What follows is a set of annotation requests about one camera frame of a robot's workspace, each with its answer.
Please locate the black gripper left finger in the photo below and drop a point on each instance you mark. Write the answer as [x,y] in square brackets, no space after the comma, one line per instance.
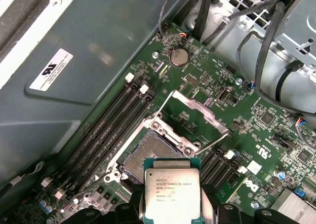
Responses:
[123,214]

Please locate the black PC case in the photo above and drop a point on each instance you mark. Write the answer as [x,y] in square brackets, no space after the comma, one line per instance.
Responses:
[74,61]

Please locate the silver CPU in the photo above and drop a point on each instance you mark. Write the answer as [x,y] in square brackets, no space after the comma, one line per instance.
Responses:
[172,192]

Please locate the green motherboard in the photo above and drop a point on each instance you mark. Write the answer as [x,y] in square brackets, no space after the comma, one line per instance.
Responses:
[249,145]

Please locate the CPU socket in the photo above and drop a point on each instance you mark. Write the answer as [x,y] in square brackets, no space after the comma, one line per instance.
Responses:
[148,147]

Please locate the silver internal USB port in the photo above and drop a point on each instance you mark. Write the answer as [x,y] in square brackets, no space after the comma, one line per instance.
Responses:
[223,95]

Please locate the silver coin battery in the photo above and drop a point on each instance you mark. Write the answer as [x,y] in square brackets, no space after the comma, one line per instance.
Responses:
[179,57]

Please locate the silver motherboard screw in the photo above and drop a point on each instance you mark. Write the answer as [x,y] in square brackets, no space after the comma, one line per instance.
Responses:
[155,54]
[238,81]
[255,204]

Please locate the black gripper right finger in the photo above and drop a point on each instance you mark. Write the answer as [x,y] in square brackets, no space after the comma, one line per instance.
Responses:
[227,214]

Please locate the metal drive cage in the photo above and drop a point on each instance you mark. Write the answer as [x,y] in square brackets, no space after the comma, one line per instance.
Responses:
[296,24]

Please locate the green RAM stick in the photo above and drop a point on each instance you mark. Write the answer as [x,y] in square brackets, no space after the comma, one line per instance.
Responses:
[232,184]

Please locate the metal locking lever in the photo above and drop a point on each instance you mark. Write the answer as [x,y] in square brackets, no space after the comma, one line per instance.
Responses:
[213,142]

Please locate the silver chipset heatsink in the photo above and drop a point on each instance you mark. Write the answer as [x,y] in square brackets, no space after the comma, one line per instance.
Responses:
[293,206]

